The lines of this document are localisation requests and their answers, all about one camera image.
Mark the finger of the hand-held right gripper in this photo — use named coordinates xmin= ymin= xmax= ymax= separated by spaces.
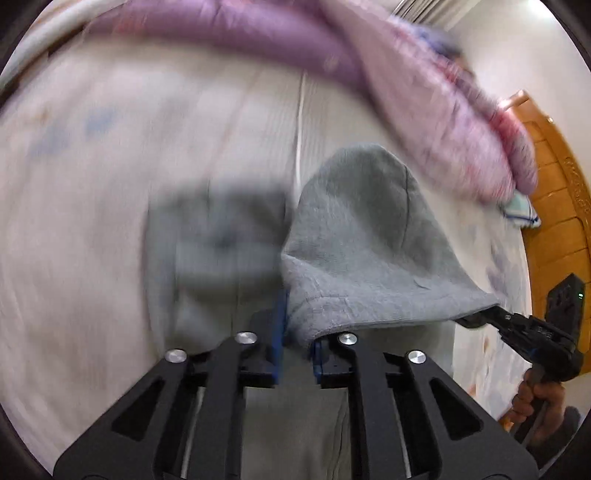
xmin=455 ymin=308 xmax=525 ymax=340

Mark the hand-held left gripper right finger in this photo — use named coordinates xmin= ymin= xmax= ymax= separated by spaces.
xmin=312 ymin=332 xmax=540 ymax=480

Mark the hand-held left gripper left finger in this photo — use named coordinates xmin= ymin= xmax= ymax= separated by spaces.
xmin=53 ymin=290 xmax=289 ymax=480

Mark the grey hooded sweatshirt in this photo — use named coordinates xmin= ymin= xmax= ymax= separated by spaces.
xmin=147 ymin=144 xmax=502 ymax=480

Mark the person's right hand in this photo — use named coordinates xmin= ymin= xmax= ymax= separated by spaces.
xmin=507 ymin=371 xmax=568 ymax=441

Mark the blue checked pillow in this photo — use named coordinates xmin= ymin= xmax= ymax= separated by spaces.
xmin=502 ymin=193 xmax=542 ymax=229

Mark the wooden headboard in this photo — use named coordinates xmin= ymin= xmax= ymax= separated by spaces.
xmin=501 ymin=90 xmax=591 ymax=324

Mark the white patterned bed sheet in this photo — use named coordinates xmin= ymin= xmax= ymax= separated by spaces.
xmin=0 ymin=0 xmax=532 ymax=472

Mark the purple floral quilt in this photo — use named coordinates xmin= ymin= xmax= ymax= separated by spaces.
xmin=88 ymin=0 xmax=540 ymax=204

